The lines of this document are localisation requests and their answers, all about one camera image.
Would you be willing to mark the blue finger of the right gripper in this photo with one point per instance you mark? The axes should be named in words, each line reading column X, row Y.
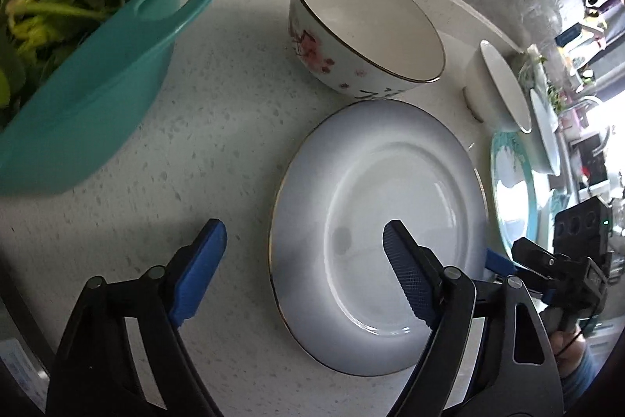
column 535, row 258
column 499, row 264

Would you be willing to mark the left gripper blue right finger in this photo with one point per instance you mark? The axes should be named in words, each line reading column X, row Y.
column 408, row 262

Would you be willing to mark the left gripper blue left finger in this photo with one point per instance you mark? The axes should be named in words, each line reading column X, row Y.
column 192, row 269

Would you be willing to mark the teal blossom pattern plate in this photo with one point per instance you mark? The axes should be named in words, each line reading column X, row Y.
column 513, row 188

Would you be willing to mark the grey-white gold-rimmed plate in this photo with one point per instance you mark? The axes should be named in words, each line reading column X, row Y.
column 366, row 165

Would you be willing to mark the plain white deep bowl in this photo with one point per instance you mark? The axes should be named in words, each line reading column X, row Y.
column 541, row 142

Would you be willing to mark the white bowl with gold rim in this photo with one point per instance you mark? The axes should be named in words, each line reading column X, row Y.
column 493, row 94

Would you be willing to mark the white bowl with pink flowers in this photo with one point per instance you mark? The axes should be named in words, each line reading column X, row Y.
column 366, row 49

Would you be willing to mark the person's right hand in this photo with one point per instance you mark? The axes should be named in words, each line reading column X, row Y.
column 572, row 355

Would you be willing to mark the chrome sink faucet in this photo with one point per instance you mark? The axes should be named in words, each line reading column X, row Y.
column 584, row 119

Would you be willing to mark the teal plastic colander basket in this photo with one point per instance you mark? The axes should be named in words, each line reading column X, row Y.
column 91, row 104

